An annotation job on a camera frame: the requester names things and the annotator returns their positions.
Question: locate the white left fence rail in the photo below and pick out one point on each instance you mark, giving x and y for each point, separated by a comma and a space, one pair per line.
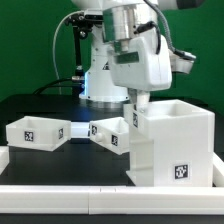
4, 158

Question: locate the white fence rail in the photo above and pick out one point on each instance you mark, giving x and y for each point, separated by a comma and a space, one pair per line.
218, 171
4, 158
111, 200

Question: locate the white small drawer box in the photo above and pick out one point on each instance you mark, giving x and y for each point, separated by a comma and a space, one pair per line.
112, 134

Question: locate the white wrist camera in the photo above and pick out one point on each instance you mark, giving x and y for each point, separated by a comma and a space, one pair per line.
181, 64

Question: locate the white drawer cabinet frame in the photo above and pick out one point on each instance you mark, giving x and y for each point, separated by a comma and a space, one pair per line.
171, 144

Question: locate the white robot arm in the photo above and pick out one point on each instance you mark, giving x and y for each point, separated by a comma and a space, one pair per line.
124, 20

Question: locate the white right fence rail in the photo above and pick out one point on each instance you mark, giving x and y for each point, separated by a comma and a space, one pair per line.
218, 171

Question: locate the white flat panel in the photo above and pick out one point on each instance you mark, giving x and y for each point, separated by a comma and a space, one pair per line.
79, 129

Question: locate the white drawer with knob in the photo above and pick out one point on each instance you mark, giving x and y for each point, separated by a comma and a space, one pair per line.
38, 133

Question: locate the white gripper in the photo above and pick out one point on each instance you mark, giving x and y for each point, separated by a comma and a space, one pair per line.
141, 69

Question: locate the black camera on stand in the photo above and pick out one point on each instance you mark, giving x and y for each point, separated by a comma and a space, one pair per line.
82, 23

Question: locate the white front fence rail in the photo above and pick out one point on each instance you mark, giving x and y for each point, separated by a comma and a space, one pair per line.
111, 200

